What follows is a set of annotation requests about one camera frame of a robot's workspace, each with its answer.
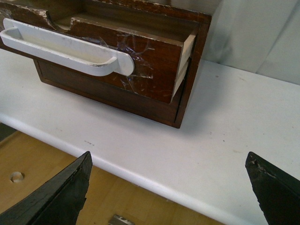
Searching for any dark wooden drawer cabinet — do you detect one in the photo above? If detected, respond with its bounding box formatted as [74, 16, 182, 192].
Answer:
[0, 0, 213, 129]

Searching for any small metal bracket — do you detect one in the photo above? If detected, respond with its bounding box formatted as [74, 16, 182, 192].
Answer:
[108, 214, 135, 225]

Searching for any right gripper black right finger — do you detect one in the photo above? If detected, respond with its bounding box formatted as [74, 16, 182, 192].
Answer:
[245, 152, 300, 225]

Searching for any clear adhesive tape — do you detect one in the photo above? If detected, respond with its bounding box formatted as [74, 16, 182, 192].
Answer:
[81, 27, 154, 96]

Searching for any wooden drawer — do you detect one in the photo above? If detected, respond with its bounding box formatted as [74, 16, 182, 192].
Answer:
[0, 0, 199, 104]
[34, 59, 186, 127]

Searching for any white drawer handle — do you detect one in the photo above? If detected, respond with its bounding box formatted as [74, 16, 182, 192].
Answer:
[0, 18, 135, 77]

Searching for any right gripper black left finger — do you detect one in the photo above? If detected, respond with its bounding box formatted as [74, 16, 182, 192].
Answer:
[0, 151, 92, 225]

